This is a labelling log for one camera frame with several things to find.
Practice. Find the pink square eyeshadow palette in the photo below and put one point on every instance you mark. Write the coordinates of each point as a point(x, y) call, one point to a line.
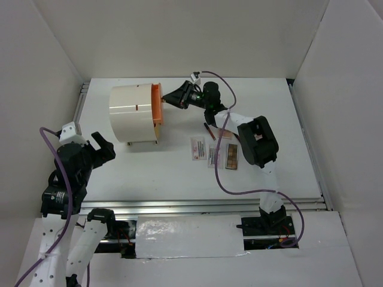
point(225, 134)

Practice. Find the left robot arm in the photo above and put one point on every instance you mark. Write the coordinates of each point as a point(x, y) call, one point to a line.
point(58, 264)

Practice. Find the clear sticker pack right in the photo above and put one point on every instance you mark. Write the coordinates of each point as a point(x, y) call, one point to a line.
point(214, 157)

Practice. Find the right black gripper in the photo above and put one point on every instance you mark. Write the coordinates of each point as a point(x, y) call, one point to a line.
point(180, 98)

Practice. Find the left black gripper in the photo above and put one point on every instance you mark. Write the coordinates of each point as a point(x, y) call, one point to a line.
point(108, 152)

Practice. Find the clear sticker pack left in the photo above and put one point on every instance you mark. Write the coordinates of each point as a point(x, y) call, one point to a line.
point(198, 148)

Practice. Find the clear sticker pack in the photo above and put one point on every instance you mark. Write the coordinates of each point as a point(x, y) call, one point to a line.
point(214, 157)
point(198, 148)

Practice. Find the white taped cover plate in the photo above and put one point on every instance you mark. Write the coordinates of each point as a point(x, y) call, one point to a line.
point(198, 236)

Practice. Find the left aluminium side rail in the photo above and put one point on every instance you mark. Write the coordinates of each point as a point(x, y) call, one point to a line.
point(81, 100)

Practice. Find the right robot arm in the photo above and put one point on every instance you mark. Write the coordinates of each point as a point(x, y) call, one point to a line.
point(257, 140)

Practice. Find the cream round drawer cabinet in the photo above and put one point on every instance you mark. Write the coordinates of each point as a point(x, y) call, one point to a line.
point(130, 113)

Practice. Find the aluminium front rail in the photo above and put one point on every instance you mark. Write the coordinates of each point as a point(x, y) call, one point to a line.
point(130, 209)

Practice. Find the long brown eyeshadow palette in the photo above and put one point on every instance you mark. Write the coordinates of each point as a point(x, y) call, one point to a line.
point(231, 157)

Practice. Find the dark red lip gloss tube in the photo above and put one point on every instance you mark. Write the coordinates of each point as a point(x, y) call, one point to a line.
point(209, 131)

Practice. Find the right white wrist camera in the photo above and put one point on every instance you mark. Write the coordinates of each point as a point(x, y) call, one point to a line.
point(195, 77)

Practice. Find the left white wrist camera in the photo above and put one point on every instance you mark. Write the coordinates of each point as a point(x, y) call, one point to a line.
point(71, 133)

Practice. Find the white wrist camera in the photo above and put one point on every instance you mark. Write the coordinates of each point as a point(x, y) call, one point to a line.
point(195, 77)
point(71, 133)

